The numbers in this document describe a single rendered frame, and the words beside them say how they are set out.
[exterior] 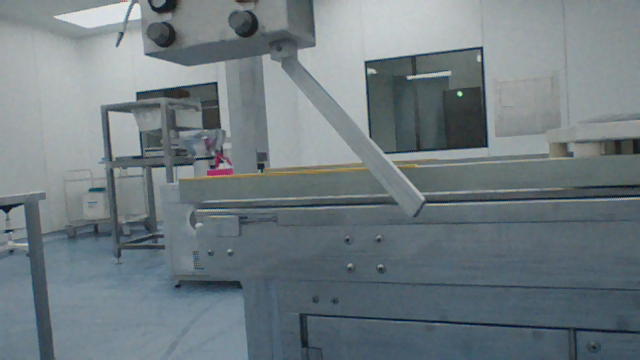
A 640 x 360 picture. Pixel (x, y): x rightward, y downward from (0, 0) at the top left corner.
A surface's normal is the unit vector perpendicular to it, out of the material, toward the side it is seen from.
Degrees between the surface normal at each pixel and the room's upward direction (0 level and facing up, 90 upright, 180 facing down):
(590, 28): 90
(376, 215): 90
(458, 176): 90
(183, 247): 89
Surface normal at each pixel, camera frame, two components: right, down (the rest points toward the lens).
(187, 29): -0.34, 0.07
